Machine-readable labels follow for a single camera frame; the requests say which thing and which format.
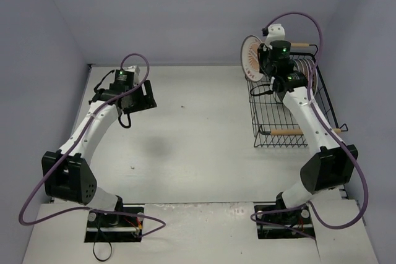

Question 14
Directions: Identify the orange sunburst plate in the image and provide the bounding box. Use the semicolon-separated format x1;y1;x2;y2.
240;35;264;83

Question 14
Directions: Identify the teal rimmed white plate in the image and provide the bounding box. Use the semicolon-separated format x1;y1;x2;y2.
299;59;308;75

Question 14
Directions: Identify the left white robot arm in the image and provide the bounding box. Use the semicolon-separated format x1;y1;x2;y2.
41;66;157;227

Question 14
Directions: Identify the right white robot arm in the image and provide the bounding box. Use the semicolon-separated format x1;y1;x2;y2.
257;40;358;222

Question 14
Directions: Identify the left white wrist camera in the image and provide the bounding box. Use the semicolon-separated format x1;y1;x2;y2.
124;65;140;87

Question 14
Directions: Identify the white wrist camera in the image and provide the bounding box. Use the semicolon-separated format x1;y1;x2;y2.
262;23;285;46
124;65;140;87

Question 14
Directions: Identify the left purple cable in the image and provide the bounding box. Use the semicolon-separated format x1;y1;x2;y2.
18;53;167;239

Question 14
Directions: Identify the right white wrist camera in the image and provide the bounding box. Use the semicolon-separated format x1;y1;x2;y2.
262;23;285;46

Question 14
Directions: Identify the black wire dish rack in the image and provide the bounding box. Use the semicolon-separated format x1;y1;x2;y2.
246;43;349;147

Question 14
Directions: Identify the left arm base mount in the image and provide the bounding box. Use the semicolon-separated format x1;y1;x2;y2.
84;211;144;243

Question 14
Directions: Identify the thin black cable loop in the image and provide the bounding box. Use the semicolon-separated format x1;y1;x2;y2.
92;237;113;262

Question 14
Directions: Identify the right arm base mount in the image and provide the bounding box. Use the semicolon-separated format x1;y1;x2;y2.
252;204;316;240

